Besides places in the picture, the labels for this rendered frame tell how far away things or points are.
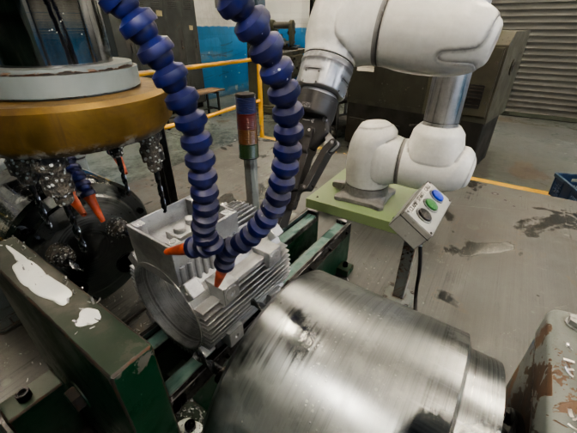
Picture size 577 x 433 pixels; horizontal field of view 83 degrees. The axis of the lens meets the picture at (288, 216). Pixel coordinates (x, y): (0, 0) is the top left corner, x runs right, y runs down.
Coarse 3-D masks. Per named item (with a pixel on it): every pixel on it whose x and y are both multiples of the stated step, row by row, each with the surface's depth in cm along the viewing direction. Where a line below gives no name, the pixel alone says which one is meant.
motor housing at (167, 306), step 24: (240, 216) 55; (240, 264) 50; (264, 264) 52; (288, 264) 58; (144, 288) 54; (168, 288) 58; (240, 288) 49; (264, 288) 54; (168, 312) 56; (192, 312) 44; (216, 312) 46; (240, 312) 50; (168, 336) 56; (192, 336) 53; (216, 336) 47
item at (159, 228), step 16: (176, 208) 51; (224, 208) 50; (128, 224) 45; (144, 224) 46; (160, 224) 50; (176, 224) 47; (224, 224) 47; (144, 240) 44; (160, 240) 47; (176, 240) 42; (144, 256) 46; (160, 256) 43; (176, 256) 41; (160, 272) 45; (176, 272) 42; (192, 272) 44; (208, 272) 47; (176, 288) 44
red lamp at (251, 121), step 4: (236, 116) 95; (240, 116) 93; (244, 116) 92; (248, 116) 93; (252, 116) 93; (256, 116) 95; (240, 120) 93; (244, 120) 93; (248, 120) 93; (252, 120) 94; (256, 120) 95; (240, 124) 94; (244, 124) 94; (248, 124) 94; (252, 124) 94; (256, 124) 96; (240, 128) 95; (244, 128) 94; (248, 128) 94; (252, 128) 95
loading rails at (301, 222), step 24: (312, 216) 92; (288, 240) 82; (312, 240) 94; (336, 240) 81; (312, 264) 73; (336, 264) 87; (144, 336) 56; (168, 360) 58; (192, 360) 52; (216, 360) 52; (168, 384) 49; (192, 384) 49; (216, 384) 54
